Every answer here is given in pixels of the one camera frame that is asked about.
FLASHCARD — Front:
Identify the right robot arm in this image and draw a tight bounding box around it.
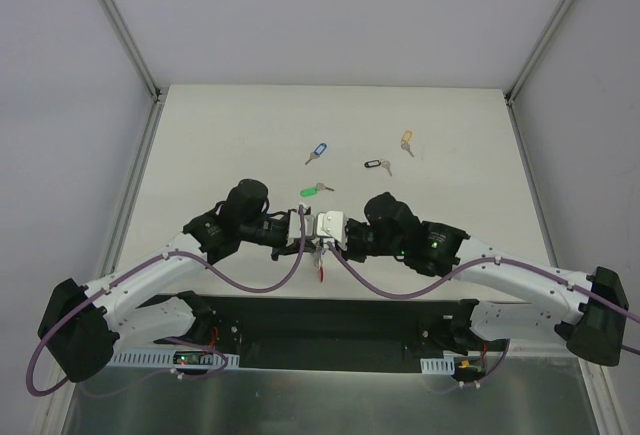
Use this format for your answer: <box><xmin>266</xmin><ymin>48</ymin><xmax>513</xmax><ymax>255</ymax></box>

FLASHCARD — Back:
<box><xmin>315</xmin><ymin>192</ymin><xmax>632</xmax><ymax>367</ymax></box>

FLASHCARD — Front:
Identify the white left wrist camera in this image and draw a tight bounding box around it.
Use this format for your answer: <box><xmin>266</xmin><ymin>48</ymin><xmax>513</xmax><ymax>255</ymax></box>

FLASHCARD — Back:
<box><xmin>287</xmin><ymin>203</ymin><xmax>316</xmax><ymax>245</ymax></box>

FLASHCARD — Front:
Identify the key with yellow tag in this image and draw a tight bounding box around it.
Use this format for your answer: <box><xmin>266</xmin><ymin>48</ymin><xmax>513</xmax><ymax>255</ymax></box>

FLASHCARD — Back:
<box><xmin>400</xmin><ymin>130</ymin><xmax>414</xmax><ymax>157</ymax></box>

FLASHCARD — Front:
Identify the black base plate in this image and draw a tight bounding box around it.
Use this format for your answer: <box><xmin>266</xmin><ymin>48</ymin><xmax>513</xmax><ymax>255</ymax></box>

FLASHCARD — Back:
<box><xmin>92</xmin><ymin>290</ymin><xmax>574</xmax><ymax>371</ymax></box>

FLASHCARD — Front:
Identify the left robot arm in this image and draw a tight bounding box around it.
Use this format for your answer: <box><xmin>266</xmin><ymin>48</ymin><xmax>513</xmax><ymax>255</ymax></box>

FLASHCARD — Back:
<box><xmin>27</xmin><ymin>179</ymin><xmax>315</xmax><ymax>383</ymax></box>

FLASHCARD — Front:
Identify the key with black tag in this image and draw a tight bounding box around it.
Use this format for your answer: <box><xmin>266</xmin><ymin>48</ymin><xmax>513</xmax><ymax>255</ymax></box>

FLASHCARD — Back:
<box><xmin>363</xmin><ymin>159</ymin><xmax>393</xmax><ymax>177</ymax></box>

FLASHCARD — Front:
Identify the key with green tag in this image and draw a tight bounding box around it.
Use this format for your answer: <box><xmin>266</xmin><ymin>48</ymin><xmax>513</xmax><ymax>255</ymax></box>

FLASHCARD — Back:
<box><xmin>300</xmin><ymin>182</ymin><xmax>335</xmax><ymax>198</ymax></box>

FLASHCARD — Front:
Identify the red handled metal key organizer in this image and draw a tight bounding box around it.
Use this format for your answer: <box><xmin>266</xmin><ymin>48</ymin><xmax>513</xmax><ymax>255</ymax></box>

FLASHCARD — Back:
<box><xmin>312</xmin><ymin>244</ymin><xmax>326</xmax><ymax>283</ymax></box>

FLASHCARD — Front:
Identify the aluminium frame rail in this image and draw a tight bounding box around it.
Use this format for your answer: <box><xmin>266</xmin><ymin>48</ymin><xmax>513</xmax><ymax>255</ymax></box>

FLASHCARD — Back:
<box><xmin>31</xmin><ymin>0</ymin><xmax>167</xmax><ymax>434</ymax></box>
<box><xmin>503</xmin><ymin>0</ymin><xmax>621</xmax><ymax>435</ymax></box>

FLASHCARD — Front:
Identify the aluminium frame rail left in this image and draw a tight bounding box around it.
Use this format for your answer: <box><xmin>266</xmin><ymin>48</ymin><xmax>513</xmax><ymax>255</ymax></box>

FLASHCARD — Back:
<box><xmin>31</xmin><ymin>0</ymin><xmax>167</xmax><ymax>434</ymax></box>

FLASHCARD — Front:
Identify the aluminium frame rail right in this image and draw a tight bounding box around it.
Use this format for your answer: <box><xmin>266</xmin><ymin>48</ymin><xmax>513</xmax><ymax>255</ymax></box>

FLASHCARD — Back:
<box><xmin>503</xmin><ymin>0</ymin><xmax>621</xmax><ymax>435</ymax></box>

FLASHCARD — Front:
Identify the key with blue rectangular tag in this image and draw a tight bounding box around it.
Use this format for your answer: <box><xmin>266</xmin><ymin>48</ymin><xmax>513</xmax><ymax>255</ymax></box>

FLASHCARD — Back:
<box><xmin>305</xmin><ymin>143</ymin><xmax>328</xmax><ymax>165</ymax></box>

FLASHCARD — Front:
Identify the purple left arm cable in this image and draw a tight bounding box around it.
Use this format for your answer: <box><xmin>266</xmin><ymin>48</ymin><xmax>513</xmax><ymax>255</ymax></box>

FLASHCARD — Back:
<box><xmin>25</xmin><ymin>207</ymin><xmax>307</xmax><ymax>399</ymax></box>

